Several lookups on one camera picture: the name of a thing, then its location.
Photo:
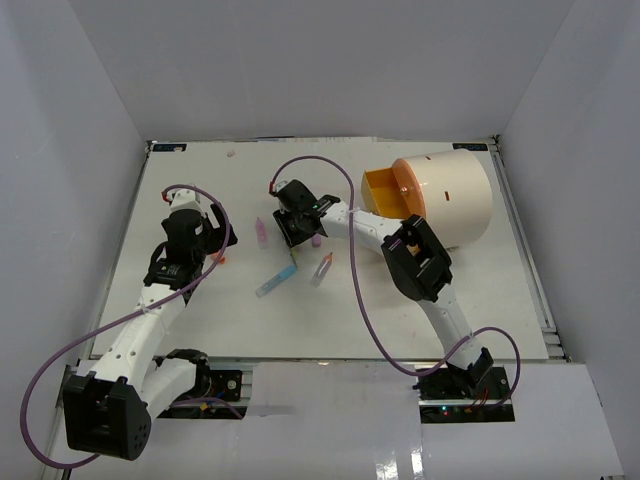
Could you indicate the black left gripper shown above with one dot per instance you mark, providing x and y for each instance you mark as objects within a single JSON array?
[{"x": 217, "y": 233}]

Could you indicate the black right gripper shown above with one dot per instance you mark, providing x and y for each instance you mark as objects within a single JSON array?
[{"x": 281, "y": 217}]

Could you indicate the pink clear highlighter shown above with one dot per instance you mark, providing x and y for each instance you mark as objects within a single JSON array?
[{"x": 261, "y": 233}]

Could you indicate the orange tip clear highlighter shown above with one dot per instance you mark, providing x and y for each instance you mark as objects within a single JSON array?
[{"x": 322, "y": 270}]

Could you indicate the yellow drawer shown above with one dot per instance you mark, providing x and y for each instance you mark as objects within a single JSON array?
[{"x": 381, "y": 194}]

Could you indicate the cream round drawer organizer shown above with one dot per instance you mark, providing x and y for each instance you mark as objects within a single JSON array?
[{"x": 450, "y": 190}]

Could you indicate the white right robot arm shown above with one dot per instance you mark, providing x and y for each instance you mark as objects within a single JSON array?
[{"x": 419, "y": 265}]

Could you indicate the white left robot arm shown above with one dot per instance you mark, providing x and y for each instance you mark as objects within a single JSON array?
[{"x": 109, "y": 411}]

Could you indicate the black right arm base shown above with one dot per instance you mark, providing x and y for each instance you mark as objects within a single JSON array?
[{"x": 442, "y": 401}]

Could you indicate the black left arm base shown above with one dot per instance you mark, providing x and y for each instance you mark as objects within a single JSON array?
[{"x": 220, "y": 387}]

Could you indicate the blue cap clear highlighter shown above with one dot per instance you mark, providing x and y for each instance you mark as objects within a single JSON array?
[{"x": 275, "y": 281}]

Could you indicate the aluminium rail right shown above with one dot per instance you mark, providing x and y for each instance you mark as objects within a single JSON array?
[{"x": 550, "y": 334}]

